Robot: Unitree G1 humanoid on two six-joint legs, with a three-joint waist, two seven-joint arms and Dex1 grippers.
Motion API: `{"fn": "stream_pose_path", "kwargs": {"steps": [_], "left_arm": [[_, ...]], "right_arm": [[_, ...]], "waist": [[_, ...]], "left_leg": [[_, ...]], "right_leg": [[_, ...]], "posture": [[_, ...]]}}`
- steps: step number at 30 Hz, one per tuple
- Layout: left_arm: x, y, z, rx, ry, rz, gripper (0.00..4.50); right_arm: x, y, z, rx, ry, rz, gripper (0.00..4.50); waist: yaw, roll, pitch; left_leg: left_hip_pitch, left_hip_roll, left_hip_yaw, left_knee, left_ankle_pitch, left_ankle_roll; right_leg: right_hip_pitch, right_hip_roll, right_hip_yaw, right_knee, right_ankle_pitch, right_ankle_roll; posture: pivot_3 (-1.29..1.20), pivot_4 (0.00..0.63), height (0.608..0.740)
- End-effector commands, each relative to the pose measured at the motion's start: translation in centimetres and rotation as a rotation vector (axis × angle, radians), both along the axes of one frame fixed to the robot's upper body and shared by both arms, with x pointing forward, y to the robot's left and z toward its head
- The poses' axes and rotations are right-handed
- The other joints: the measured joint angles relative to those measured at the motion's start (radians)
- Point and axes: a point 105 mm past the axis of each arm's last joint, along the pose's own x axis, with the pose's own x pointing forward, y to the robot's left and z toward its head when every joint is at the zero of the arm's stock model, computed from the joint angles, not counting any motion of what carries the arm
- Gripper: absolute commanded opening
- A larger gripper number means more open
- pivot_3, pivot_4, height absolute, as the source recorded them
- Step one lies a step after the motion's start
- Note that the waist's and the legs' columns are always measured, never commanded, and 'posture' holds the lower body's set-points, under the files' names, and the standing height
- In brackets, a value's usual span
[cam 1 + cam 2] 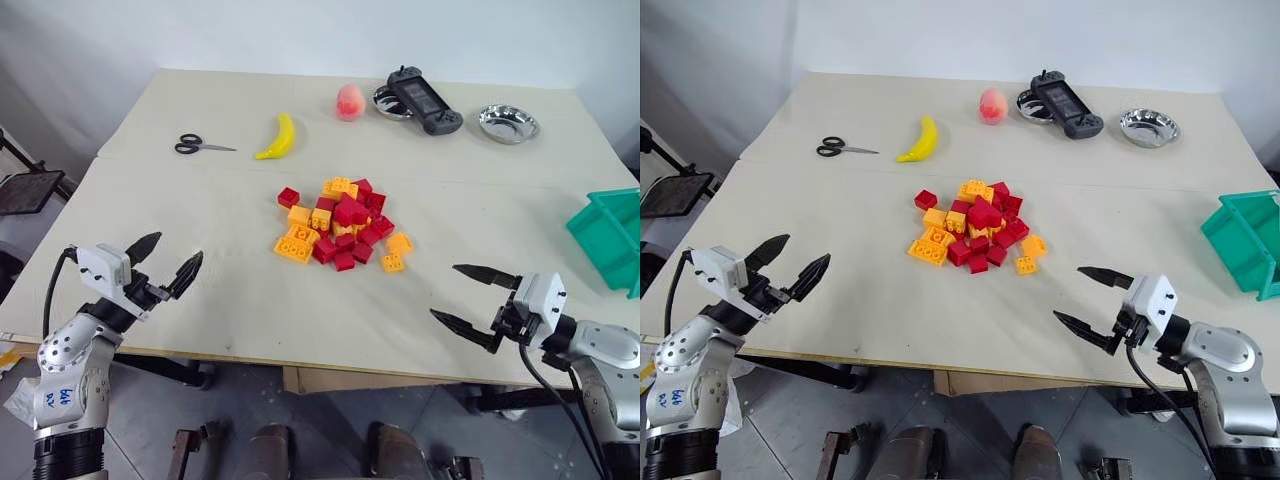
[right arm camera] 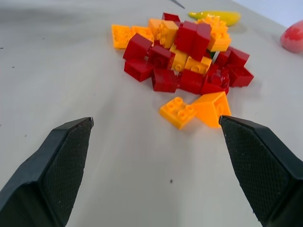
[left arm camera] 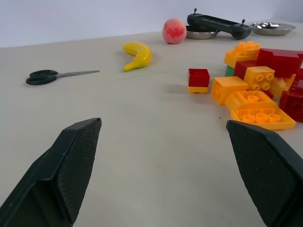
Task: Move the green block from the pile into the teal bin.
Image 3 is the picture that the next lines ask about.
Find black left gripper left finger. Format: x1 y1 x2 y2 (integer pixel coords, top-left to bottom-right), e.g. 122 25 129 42
0 117 103 227

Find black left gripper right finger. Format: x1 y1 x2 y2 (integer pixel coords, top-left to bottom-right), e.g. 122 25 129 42
225 120 303 227

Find yellow flat block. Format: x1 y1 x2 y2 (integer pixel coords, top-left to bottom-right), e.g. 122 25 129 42
230 107 297 131

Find yellow curved block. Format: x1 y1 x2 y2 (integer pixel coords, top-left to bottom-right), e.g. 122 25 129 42
224 90 279 113

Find dark red block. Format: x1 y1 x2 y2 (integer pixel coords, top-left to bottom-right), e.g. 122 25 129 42
278 79 303 123

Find yellow square block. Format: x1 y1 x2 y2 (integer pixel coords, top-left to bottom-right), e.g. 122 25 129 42
211 76 249 106

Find yellow studded block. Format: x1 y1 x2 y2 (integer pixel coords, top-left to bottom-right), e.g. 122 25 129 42
243 66 276 92

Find large red block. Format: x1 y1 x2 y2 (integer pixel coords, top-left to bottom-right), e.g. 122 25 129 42
256 48 303 79

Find red and yellow brick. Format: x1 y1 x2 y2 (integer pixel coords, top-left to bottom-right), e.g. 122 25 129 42
187 68 211 94

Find yellow stacked block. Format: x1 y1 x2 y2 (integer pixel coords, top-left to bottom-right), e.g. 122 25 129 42
223 41 260 69

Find yellow toy banana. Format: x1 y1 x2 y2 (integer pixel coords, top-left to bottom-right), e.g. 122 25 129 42
122 42 152 72

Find steel plate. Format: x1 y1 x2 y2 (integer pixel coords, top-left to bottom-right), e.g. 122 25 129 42
185 25 220 40
250 21 296 36

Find black remote controller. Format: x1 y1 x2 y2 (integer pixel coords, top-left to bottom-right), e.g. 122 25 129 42
187 8 252 40

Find pink toy peach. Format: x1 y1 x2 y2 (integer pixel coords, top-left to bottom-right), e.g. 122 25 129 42
162 18 187 44

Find black handled scissors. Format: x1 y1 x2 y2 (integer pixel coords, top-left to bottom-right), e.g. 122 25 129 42
26 70 101 86

